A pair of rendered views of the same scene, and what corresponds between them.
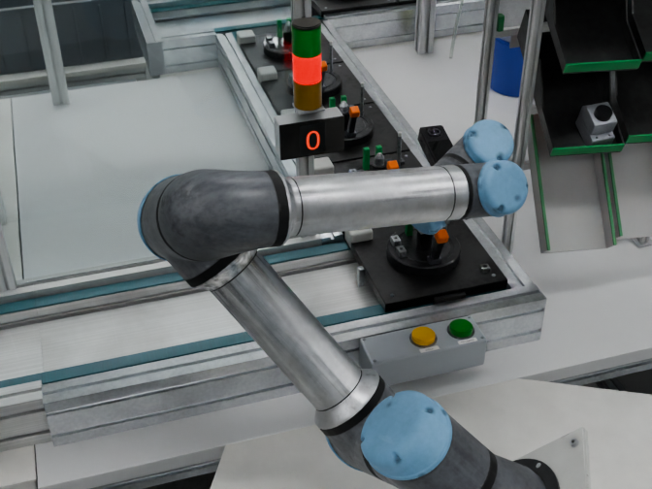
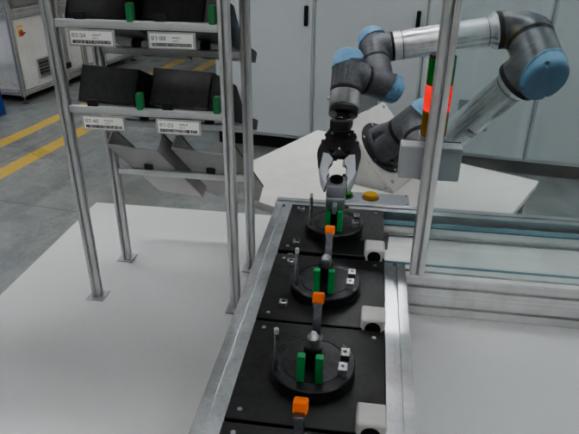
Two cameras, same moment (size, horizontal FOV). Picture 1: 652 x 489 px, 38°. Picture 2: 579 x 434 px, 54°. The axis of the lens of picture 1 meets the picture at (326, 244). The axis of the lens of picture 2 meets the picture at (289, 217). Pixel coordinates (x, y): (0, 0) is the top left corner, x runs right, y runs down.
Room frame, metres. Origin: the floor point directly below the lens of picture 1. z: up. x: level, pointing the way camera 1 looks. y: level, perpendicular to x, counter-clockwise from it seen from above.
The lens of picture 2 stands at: (2.59, 0.22, 1.62)
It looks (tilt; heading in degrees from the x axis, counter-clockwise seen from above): 27 degrees down; 204
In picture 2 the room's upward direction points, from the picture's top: 1 degrees clockwise
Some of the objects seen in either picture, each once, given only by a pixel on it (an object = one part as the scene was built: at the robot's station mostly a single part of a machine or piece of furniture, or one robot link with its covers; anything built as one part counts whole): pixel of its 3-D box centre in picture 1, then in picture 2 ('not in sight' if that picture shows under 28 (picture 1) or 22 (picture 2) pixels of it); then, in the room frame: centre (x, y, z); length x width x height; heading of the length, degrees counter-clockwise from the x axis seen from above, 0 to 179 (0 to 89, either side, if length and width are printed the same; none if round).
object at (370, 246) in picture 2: (358, 235); (374, 252); (1.51, -0.06, 0.97); 0.05 x 0.05 x 0.04; 17
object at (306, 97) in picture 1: (308, 91); (434, 122); (1.50, 0.03, 1.29); 0.05 x 0.05 x 0.05
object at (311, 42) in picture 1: (307, 39); (440, 71); (1.50, 0.03, 1.39); 0.05 x 0.05 x 0.05
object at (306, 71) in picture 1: (307, 66); (437, 97); (1.50, 0.03, 1.34); 0.05 x 0.05 x 0.05
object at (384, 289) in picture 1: (423, 258); (333, 232); (1.44, -0.19, 0.96); 0.24 x 0.24 x 0.02; 17
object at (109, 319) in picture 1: (269, 300); (457, 264); (1.38, 0.11, 0.91); 0.84 x 0.28 x 0.10; 107
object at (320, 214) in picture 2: (423, 249); (334, 225); (1.44, -0.19, 0.98); 0.14 x 0.14 x 0.02
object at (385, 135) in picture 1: (343, 115); (313, 350); (1.92, -0.04, 1.01); 0.24 x 0.24 x 0.13; 17
